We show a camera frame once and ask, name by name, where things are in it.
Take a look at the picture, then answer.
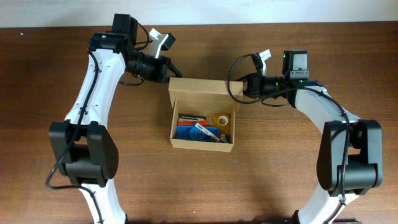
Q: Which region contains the white blue staples box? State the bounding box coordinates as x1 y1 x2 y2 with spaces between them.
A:
221 134 230 143

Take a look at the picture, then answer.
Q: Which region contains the blue plastic tray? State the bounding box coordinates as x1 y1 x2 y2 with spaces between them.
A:
175 126 221 142

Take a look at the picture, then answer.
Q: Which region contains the blue whiteboard marker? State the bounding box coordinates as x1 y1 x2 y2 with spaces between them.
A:
195 123 221 142

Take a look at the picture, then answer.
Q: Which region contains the yellow tape roll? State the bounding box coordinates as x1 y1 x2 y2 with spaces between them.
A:
212 113 231 131

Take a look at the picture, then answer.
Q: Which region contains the cardboard box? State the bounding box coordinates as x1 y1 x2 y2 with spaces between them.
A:
169 77 243 152

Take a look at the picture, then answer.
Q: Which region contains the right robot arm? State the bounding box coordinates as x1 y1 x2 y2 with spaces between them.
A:
242 50 383 224

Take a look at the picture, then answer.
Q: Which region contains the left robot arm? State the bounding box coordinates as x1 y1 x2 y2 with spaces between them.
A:
45 14 182 223

